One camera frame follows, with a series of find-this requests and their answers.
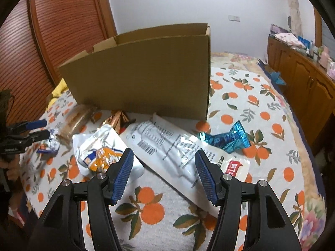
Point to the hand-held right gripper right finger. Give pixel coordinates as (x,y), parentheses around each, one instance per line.
(206,177)

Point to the brown cardboard box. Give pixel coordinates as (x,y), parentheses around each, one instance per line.
(144,78)

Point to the wooden louvered wardrobe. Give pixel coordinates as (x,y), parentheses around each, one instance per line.
(65,18)

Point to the long white snack packet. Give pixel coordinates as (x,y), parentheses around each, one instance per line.
(162,146)

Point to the yellow cloth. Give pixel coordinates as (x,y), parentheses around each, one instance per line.
(59,90)

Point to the small blue white snack packet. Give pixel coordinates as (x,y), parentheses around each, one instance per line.
(48,146)

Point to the folded floral cloth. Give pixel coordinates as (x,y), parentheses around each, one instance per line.
(288,38)

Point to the shiny blue snack wrapper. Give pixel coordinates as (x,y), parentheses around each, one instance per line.
(230,138)

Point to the gold brown snack wrapper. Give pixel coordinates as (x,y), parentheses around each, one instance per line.
(117,120)

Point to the pink container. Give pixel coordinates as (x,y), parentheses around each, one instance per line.
(325,57)

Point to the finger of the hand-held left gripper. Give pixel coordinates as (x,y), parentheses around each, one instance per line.
(39,135)
(39,123)

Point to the floral quilt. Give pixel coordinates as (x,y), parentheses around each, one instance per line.
(314,214)

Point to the wooden cabinet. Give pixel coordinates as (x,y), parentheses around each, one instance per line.
(308,83)

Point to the orange fruit print blanket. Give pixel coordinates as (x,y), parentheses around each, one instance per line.
(157,214)

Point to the blue crumpled cloth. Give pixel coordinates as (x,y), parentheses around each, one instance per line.
(278,78)

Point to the clear biscuit pack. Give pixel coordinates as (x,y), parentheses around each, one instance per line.
(76,117)

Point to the white orange snack pouch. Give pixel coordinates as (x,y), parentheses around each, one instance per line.
(94,146)

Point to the white wall socket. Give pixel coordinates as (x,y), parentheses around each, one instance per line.
(234,18)

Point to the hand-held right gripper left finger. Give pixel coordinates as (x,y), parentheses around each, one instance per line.
(123,175)

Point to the wooden mirror frame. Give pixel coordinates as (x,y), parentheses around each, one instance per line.
(318,26)

